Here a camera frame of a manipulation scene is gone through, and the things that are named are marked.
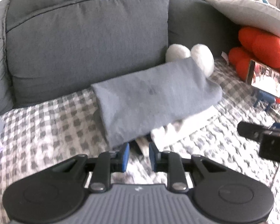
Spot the grey sweatshirt garment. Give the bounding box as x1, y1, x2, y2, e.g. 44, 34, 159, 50
92, 58, 223, 148

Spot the orange pumpkin plush cushion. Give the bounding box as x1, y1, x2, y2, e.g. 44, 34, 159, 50
228, 26, 280, 105

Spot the white folded cloth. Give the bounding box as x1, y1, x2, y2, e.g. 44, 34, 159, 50
135, 105, 221, 156

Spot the light grey pillow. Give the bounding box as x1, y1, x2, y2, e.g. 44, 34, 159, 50
205, 0, 280, 37

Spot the smartphone with lit screen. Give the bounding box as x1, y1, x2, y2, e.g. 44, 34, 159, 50
246, 60, 280, 99

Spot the blue phone stand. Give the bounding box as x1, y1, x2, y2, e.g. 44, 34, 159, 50
252, 88, 276, 112

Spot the dark grey sofa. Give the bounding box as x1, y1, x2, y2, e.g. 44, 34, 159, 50
0, 0, 239, 115

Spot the white plush toy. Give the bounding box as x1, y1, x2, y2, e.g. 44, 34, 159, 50
165, 44, 214, 77

